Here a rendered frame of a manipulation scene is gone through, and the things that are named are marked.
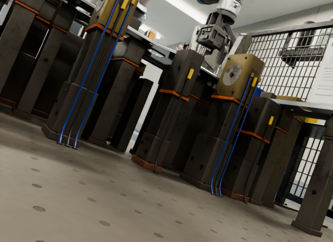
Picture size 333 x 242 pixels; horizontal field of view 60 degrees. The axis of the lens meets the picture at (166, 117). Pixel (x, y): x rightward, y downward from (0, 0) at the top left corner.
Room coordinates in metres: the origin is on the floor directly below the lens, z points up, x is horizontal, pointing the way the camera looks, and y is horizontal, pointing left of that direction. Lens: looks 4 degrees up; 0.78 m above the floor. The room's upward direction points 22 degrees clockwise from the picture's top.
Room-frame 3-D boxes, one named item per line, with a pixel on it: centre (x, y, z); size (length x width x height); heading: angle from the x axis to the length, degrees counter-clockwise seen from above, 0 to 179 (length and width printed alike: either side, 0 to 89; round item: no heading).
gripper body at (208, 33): (0.92, -0.05, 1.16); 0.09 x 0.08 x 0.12; 121
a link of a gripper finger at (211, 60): (0.91, -0.06, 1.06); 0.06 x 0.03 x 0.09; 121
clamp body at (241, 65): (0.72, -0.14, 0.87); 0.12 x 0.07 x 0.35; 31
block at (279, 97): (0.97, -0.38, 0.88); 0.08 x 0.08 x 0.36; 31
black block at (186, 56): (0.68, 0.00, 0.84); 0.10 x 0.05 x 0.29; 31
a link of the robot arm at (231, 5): (0.92, -0.06, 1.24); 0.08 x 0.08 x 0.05
